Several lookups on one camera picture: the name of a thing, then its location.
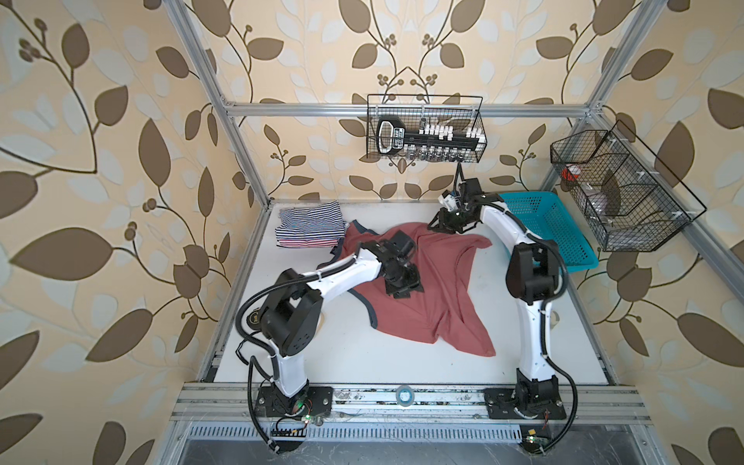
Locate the black wire basket right wall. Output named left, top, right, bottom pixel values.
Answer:
left=550, top=120, right=707, bottom=253

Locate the red striped folded tank top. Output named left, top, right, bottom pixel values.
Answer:
left=276, top=238, right=341, bottom=249

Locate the red white item in basket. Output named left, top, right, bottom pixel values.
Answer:
left=562, top=165, right=581, bottom=182

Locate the teal plastic basket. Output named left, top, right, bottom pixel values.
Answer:
left=501, top=192, right=599, bottom=273

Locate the black yellow tape measure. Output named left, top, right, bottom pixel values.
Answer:
left=245, top=309, right=261, bottom=331

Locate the maroon tank top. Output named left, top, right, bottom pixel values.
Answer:
left=331, top=221, right=496, bottom=358

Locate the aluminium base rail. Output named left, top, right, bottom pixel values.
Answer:
left=157, top=383, right=667, bottom=464

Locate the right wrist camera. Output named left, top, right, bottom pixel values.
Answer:
left=438, top=193, right=459, bottom=212

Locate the black wire basket wall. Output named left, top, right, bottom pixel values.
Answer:
left=366, top=93, right=488, bottom=164
left=550, top=120, right=707, bottom=253

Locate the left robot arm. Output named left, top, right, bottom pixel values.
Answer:
left=234, top=232, right=424, bottom=455

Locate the blue striped tank top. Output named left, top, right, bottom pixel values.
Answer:
left=275, top=201, right=347, bottom=241

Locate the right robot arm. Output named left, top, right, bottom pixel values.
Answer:
left=428, top=163, right=579, bottom=455

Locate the black handled tool in basket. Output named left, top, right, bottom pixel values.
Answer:
left=374, top=115, right=487, bottom=160

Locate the black wire basket back wall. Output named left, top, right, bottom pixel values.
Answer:
left=366, top=93, right=488, bottom=164

